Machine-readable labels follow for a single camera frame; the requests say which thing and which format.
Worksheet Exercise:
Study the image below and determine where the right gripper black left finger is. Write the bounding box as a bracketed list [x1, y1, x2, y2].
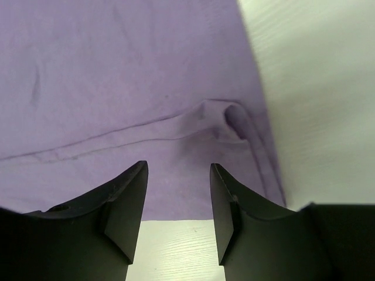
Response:
[1, 161, 148, 280]

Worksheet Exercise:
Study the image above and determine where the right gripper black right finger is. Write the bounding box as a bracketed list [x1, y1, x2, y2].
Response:
[210, 164, 374, 281]

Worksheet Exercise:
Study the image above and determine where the purple t shirt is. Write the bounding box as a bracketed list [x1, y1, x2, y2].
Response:
[1, 1, 285, 220]

